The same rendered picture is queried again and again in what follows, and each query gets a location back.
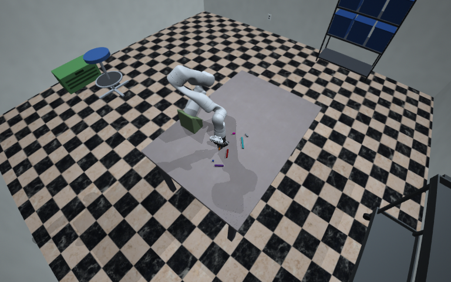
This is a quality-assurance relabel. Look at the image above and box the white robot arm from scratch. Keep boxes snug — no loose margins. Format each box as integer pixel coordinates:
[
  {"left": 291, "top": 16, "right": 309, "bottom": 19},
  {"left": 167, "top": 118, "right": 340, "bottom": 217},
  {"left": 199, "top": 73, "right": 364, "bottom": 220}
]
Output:
[{"left": 167, "top": 65, "right": 227, "bottom": 144}]

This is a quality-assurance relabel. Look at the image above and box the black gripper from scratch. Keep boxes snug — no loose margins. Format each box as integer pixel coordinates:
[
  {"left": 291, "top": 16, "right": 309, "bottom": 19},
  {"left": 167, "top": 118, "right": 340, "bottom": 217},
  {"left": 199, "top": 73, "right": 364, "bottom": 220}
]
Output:
[{"left": 214, "top": 137, "right": 229, "bottom": 149}]

